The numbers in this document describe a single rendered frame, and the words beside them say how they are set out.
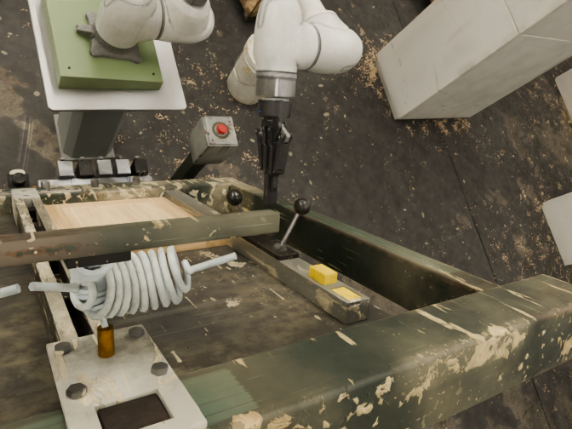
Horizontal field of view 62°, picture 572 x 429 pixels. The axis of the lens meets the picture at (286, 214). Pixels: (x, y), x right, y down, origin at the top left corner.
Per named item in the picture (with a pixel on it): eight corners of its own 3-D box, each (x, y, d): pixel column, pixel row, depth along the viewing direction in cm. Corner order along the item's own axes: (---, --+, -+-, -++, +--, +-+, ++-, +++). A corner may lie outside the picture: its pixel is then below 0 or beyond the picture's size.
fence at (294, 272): (178, 201, 160) (178, 189, 159) (368, 318, 83) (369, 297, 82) (163, 202, 157) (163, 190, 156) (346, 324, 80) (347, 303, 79)
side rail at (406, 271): (243, 212, 175) (244, 182, 172) (524, 355, 85) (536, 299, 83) (229, 213, 171) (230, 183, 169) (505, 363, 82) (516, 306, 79)
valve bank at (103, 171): (144, 169, 191) (160, 144, 171) (151, 203, 187) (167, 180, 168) (0, 175, 164) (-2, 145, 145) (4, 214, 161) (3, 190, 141)
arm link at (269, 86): (283, 74, 110) (281, 100, 112) (248, 71, 105) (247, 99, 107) (305, 74, 103) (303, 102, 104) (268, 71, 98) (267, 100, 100)
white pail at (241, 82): (260, 68, 314) (296, 22, 275) (272, 108, 308) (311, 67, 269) (217, 65, 297) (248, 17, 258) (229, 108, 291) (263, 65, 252)
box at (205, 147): (214, 137, 190) (231, 116, 176) (220, 164, 188) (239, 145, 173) (186, 137, 184) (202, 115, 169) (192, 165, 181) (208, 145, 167)
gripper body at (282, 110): (299, 100, 104) (296, 143, 106) (279, 99, 111) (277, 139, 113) (270, 99, 100) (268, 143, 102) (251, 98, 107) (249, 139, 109)
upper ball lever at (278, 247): (278, 254, 104) (307, 200, 105) (288, 260, 101) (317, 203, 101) (265, 248, 102) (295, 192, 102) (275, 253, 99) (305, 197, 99)
